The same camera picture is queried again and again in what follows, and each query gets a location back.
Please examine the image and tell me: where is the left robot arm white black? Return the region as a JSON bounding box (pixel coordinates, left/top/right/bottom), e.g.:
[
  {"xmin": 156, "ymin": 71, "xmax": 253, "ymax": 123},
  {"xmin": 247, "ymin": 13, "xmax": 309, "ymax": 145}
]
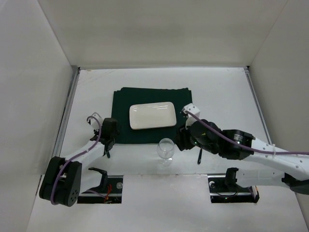
[{"xmin": 39, "ymin": 114, "xmax": 123, "ymax": 207}]

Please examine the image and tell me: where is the gold knife black handle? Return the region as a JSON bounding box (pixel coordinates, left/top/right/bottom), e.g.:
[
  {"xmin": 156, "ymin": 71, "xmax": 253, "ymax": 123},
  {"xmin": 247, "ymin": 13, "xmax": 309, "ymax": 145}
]
[{"xmin": 197, "ymin": 149, "xmax": 203, "ymax": 165}]

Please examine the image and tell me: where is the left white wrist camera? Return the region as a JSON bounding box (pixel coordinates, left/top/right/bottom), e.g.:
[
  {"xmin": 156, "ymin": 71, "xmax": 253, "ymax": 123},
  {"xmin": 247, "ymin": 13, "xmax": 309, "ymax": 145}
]
[{"xmin": 86, "ymin": 112, "xmax": 103, "ymax": 131}]

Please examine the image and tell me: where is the left aluminium table rail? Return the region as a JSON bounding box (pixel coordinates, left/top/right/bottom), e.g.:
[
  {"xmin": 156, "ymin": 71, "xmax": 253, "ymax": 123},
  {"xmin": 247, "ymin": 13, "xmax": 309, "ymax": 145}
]
[{"xmin": 51, "ymin": 65, "xmax": 80, "ymax": 158}]

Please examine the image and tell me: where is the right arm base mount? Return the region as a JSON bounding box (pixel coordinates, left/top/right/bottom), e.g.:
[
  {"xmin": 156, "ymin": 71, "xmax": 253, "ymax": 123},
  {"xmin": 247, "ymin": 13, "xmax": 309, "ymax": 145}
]
[{"xmin": 208, "ymin": 168, "xmax": 260, "ymax": 203}]

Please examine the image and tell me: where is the clear wine glass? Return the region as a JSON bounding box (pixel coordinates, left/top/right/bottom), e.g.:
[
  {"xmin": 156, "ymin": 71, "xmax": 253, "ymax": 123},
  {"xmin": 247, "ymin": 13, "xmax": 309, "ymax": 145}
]
[{"xmin": 157, "ymin": 138, "xmax": 175, "ymax": 167}]

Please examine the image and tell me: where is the dark green cloth napkin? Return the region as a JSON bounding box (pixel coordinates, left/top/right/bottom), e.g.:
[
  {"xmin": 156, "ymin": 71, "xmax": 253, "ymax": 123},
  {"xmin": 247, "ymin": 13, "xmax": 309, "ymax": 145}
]
[{"xmin": 111, "ymin": 87, "xmax": 193, "ymax": 144}]

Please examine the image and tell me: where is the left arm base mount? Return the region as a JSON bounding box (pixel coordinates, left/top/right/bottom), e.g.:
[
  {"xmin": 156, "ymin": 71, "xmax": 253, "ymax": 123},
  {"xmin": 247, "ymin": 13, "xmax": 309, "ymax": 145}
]
[{"xmin": 77, "ymin": 167, "xmax": 124, "ymax": 204}]

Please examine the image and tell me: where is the white rectangular plate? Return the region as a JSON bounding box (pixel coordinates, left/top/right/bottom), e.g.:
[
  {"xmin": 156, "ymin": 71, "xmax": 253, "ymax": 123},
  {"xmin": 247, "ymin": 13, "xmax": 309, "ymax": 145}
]
[{"xmin": 129, "ymin": 102, "xmax": 177, "ymax": 130}]

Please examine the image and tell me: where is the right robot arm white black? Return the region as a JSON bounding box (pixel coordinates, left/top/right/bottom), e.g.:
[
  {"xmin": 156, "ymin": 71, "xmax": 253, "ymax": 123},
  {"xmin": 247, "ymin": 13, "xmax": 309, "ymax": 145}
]
[{"xmin": 173, "ymin": 119, "xmax": 309, "ymax": 195}]

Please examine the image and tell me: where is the right aluminium table rail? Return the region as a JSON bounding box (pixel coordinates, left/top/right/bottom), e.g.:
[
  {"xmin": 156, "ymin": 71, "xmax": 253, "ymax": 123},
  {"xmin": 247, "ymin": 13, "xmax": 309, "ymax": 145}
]
[{"xmin": 244, "ymin": 66, "xmax": 272, "ymax": 144}]

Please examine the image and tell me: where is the aluminium table rail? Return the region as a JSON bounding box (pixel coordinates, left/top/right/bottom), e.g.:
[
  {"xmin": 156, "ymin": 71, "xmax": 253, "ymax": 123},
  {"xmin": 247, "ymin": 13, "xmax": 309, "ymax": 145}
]
[
  {"xmin": 244, "ymin": 66, "xmax": 272, "ymax": 144},
  {"xmin": 51, "ymin": 65, "xmax": 80, "ymax": 158}
]

